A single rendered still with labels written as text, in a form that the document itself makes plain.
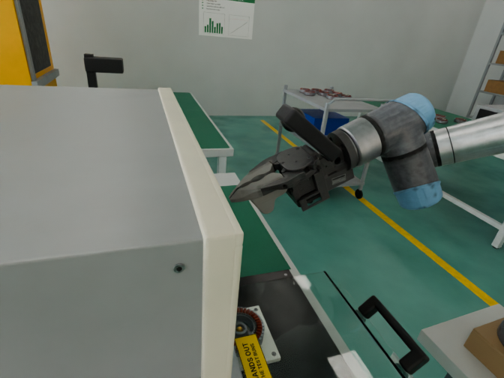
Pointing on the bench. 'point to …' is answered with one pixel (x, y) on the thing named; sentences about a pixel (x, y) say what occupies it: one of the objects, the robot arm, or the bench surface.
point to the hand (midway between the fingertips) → (235, 192)
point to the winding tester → (112, 238)
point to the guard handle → (371, 306)
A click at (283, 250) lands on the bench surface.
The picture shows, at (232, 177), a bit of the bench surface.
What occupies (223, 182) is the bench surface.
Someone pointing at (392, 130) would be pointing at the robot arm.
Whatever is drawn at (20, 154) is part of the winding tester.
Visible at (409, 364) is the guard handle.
